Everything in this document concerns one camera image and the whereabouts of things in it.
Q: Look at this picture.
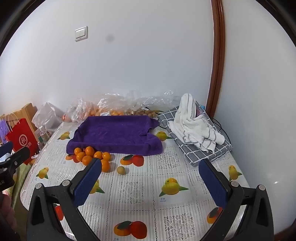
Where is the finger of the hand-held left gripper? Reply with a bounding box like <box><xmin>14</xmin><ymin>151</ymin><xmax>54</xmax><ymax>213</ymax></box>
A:
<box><xmin>0</xmin><ymin>141</ymin><xmax>14</xmax><ymax>160</ymax></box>
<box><xmin>0</xmin><ymin>147</ymin><xmax>31</xmax><ymax>172</ymax></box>

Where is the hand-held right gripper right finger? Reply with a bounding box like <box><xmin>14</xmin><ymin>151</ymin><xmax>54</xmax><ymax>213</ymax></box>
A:
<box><xmin>198</xmin><ymin>159</ymin><xmax>274</xmax><ymax>241</ymax></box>

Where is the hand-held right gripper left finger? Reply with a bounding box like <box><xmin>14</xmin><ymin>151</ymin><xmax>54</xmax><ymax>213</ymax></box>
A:
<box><xmin>26</xmin><ymin>158</ymin><xmax>102</xmax><ymax>241</ymax></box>

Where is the heap of mandarins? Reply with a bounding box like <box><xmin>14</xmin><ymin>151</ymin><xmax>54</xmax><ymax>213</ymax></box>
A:
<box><xmin>73</xmin><ymin>146</ymin><xmax>112</xmax><ymax>173</ymax></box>

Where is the purple towel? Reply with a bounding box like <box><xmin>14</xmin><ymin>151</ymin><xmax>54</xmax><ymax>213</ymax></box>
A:
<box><xmin>66</xmin><ymin>115</ymin><xmax>164</xmax><ymax>156</ymax></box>

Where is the person's left hand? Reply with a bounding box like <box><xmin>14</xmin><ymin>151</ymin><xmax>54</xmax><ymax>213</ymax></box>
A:
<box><xmin>0</xmin><ymin>192</ymin><xmax>16</xmax><ymax>234</ymax></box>

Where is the purple paper bag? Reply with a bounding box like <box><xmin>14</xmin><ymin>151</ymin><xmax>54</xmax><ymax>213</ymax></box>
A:
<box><xmin>0</xmin><ymin>113</ymin><xmax>20</xmax><ymax>144</ymax></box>

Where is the red paper bag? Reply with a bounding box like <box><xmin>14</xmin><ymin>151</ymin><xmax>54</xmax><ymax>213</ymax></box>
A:
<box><xmin>5</xmin><ymin>118</ymin><xmax>38</xmax><ymax>165</ymax></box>

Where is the light green cloth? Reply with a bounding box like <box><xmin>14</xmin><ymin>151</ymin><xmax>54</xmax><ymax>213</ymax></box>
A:
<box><xmin>7</xmin><ymin>162</ymin><xmax>31</xmax><ymax>204</ymax></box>

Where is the grey checkered cloth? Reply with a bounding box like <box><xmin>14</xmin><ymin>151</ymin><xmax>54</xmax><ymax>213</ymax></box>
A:
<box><xmin>158</xmin><ymin>105</ymin><xmax>232</xmax><ymax>167</ymax></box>

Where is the white plastic bag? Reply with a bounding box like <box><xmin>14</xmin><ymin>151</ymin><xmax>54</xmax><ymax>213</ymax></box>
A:
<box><xmin>32</xmin><ymin>102</ymin><xmax>64</xmax><ymax>130</ymax></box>

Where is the fruit print tablecloth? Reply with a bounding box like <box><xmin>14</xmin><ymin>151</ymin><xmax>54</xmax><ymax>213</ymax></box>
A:
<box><xmin>20</xmin><ymin>120</ymin><xmax>252</xmax><ymax>241</ymax></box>

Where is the white striped towel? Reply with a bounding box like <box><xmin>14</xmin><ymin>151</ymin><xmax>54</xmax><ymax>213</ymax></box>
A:
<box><xmin>167</xmin><ymin>93</ymin><xmax>225</xmax><ymax>153</ymax></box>

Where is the clear crumpled plastic bag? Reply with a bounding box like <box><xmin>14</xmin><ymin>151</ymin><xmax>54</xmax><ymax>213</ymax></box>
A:
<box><xmin>62</xmin><ymin>97</ymin><xmax>94</xmax><ymax>123</ymax></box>

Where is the blue and pink packet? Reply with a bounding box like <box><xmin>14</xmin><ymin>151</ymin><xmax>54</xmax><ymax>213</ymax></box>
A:
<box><xmin>195</xmin><ymin>102</ymin><xmax>206</xmax><ymax>118</ymax></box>

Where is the clear bag of oranges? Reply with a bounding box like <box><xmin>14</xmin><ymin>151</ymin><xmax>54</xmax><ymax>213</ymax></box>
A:
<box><xmin>91</xmin><ymin>93</ymin><xmax>126</xmax><ymax>117</ymax></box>

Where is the clear bag of brown nuts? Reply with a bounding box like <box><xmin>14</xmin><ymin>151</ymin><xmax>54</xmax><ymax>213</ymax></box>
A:
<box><xmin>125</xmin><ymin>90</ymin><xmax>181</xmax><ymax>118</ymax></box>

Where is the black cable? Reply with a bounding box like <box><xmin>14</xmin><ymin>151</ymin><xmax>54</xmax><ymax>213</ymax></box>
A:
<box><xmin>213</xmin><ymin>118</ymin><xmax>232</xmax><ymax>144</ymax></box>

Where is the brown wooden door frame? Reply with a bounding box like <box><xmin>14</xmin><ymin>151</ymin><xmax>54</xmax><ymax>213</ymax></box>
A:
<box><xmin>206</xmin><ymin>0</ymin><xmax>226</xmax><ymax>118</ymax></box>

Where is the white light switch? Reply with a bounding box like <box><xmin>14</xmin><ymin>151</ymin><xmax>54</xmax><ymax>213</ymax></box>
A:
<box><xmin>74</xmin><ymin>26</ymin><xmax>88</xmax><ymax>42</ymax></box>

